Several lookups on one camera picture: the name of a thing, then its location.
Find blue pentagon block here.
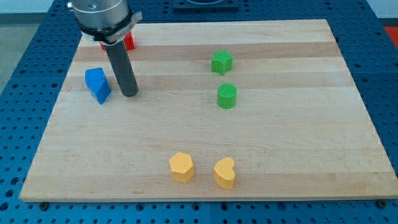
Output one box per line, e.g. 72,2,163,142
85,68,111,105

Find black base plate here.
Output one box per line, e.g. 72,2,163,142
173,0,239,10

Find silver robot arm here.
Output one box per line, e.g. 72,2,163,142
67,0,143,45

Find yellow hexagon block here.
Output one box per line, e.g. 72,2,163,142
169,152,194,183

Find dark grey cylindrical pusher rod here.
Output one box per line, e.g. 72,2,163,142
105,41,139,97

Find red block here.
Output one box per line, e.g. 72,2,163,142
100,31,136,51

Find green cylinder block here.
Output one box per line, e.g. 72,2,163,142
217,83,237,109

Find wooden board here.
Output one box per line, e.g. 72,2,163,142
20,19,397,202

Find yellow heart block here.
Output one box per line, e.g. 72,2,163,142
213,157,236,189

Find green star block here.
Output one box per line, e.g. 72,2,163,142
211,50,234,75

